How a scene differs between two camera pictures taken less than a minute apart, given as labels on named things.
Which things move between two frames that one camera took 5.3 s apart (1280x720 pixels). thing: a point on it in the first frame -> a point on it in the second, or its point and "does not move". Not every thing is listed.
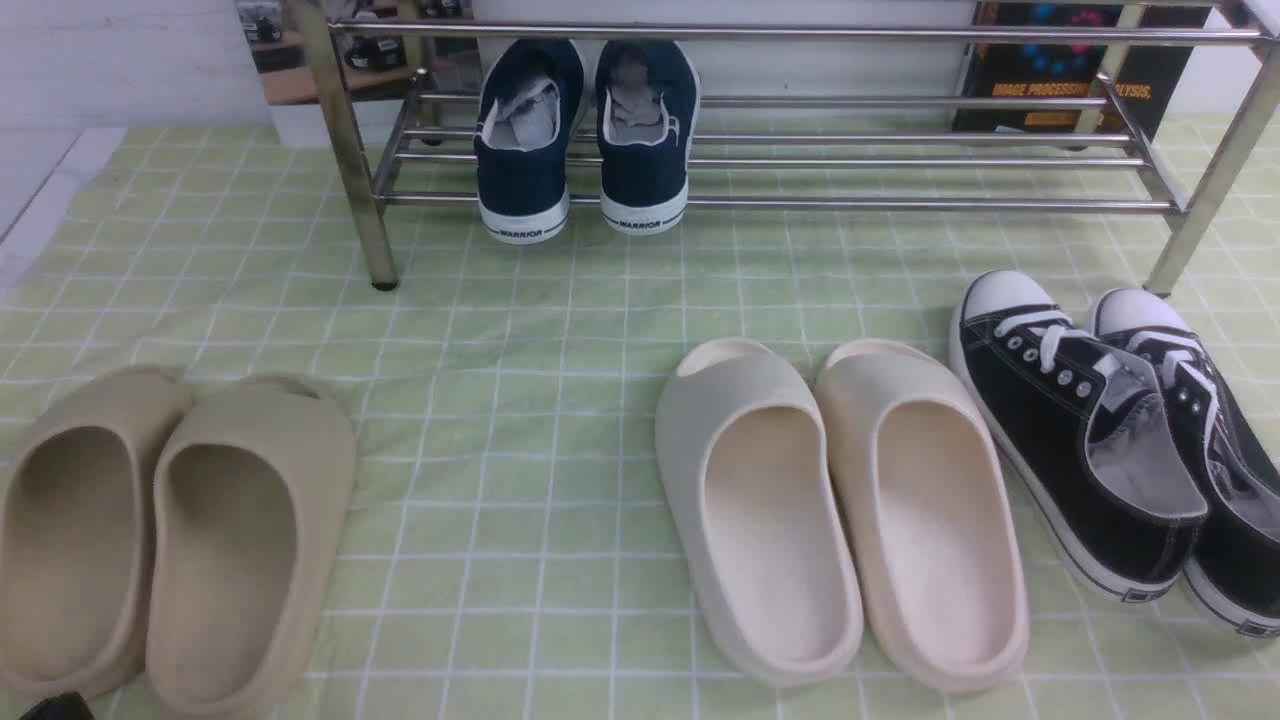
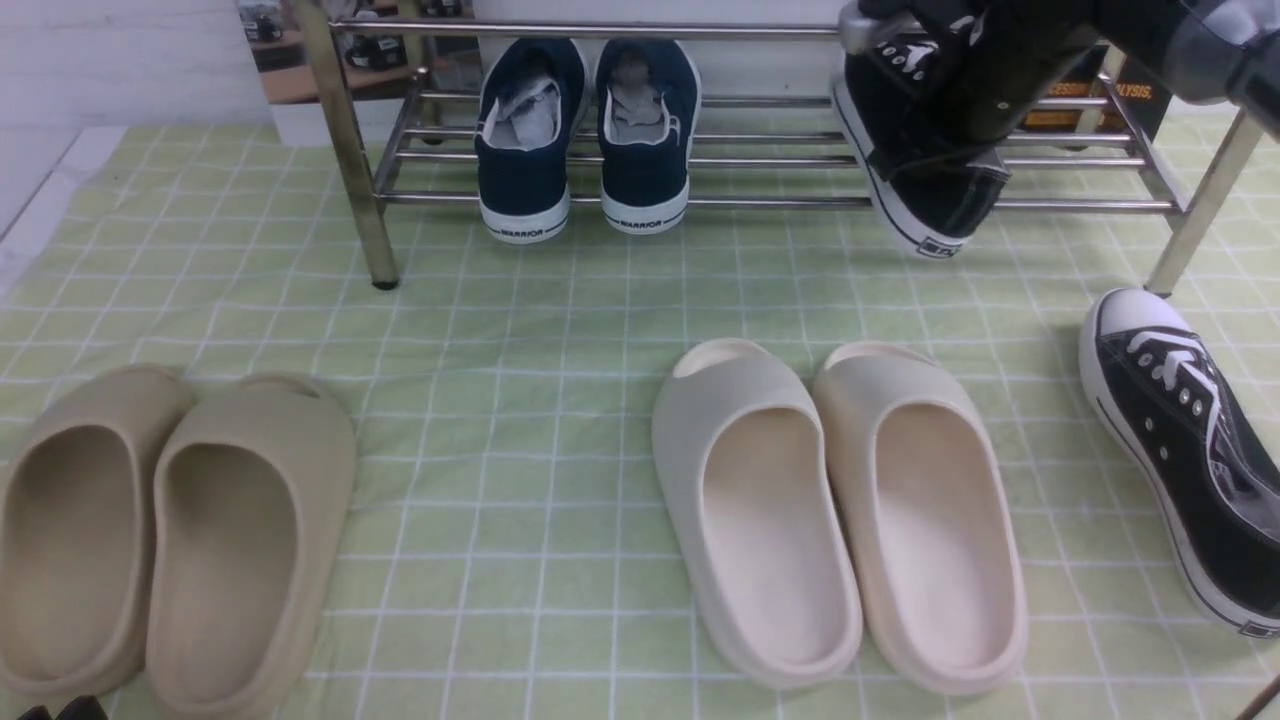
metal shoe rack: x=995 y=150 does not move
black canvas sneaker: x=1233 y=564 does not move
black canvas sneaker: x=1093 y=433 -> x=939 y=196
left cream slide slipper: x=739 y=453 does not move
